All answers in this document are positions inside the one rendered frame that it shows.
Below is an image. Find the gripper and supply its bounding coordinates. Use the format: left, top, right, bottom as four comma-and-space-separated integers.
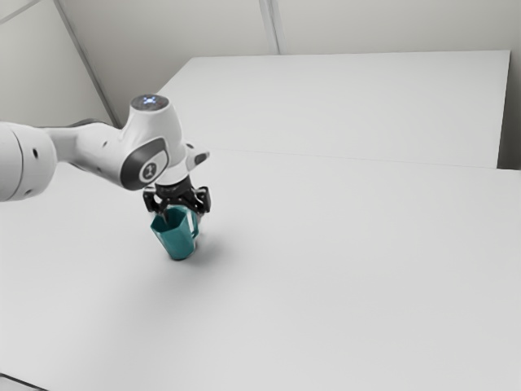
142, 177, 212, 230

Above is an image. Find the teal faceted mug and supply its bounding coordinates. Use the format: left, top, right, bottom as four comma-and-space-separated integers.
150, 204, 201, 262

